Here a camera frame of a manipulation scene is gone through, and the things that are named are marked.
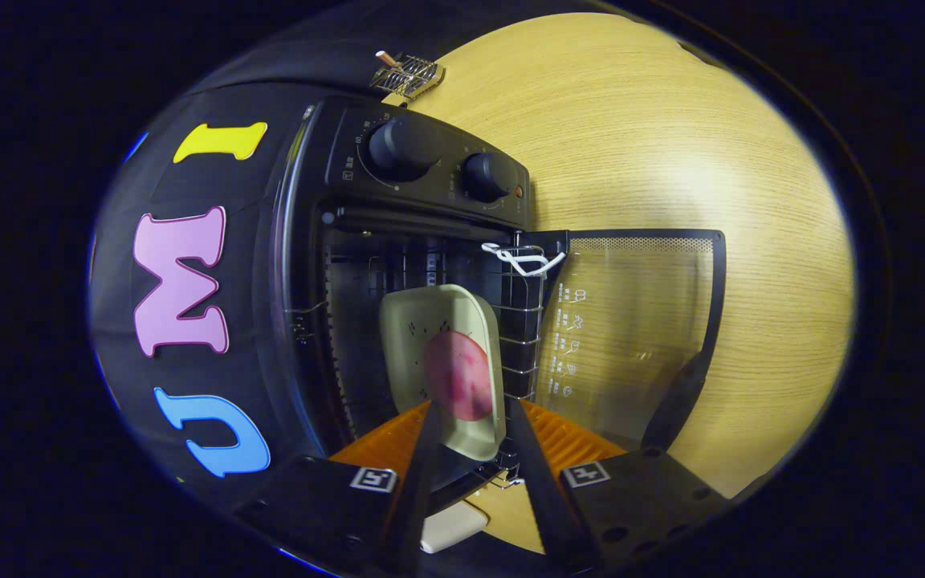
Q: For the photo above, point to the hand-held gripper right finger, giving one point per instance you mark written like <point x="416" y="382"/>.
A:
<point x="547" y="498"/>

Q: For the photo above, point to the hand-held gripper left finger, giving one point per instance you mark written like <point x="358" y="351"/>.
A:
<point x="414" y="498"/>

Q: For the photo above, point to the pink round food slice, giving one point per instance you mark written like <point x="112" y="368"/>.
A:
<point x="458" y="373"/>

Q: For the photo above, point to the cream rectangular tray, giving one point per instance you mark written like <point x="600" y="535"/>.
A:
<point x="414" y="337"/>

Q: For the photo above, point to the toaster oven glass door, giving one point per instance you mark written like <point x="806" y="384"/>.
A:
<point x="631" y="321"/>

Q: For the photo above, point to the black toaster oven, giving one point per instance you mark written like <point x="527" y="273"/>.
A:
<point x="446" y="172"/>

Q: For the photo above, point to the white slot toaster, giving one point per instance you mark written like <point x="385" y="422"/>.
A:
<point x="450" y="526"/>

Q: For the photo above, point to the black oven knob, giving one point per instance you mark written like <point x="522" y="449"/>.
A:
<point x="486" y="177"/>
<point x="402" y="148"/>

